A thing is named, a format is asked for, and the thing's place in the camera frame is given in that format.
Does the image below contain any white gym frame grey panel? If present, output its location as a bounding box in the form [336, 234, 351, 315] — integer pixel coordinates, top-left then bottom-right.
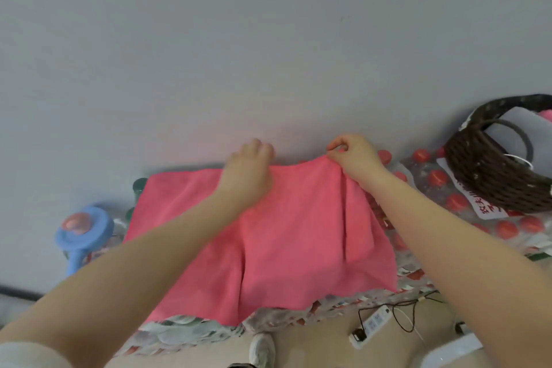
[424, 322, 486, 368]

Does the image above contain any black power cable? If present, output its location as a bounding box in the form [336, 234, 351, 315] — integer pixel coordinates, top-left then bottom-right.
[356, 290, 445, 335]

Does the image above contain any white zip tie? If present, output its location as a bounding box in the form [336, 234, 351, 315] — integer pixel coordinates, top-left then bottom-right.
[502, 154, 535, 171]

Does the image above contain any person's right forearm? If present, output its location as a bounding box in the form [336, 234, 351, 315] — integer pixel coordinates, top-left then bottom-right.
[364, 169, 552, 368]

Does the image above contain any grey towel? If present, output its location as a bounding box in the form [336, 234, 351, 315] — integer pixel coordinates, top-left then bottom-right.
[487, 106, 552, 175]

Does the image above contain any white power strip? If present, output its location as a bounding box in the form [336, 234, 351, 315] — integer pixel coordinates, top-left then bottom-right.
[348, 305, 394, 350]

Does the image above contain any brown wicker basket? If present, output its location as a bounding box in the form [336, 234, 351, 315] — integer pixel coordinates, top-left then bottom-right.
[444, 94, 552, 214]

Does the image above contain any white cable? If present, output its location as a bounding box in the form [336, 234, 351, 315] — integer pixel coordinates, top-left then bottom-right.
[394, 307, 426, 343]

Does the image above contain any clear jug with blue lid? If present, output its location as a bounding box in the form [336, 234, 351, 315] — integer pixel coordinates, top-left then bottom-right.
[55, 206, 115, 277]

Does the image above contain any person's left shoe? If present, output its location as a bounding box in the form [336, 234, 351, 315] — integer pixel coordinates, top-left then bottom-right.
[249, 333, 276, 368]

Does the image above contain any person's left forearm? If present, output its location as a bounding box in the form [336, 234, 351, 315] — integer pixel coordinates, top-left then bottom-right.
[0, 190, 255, 364]

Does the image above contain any white shirt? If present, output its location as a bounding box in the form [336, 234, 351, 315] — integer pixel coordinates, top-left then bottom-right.
[0, 340, 73, 368]

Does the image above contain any person's left hand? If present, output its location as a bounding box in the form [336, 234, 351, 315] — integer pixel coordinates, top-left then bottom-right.
[214, 138, 277, 210]

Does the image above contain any stack of bottled water packs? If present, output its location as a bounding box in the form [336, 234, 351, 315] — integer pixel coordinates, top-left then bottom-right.
[60, 145, 552, 358]

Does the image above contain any person's right hand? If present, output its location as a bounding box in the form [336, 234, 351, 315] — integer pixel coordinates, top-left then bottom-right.
[326, 133, 389, 193]

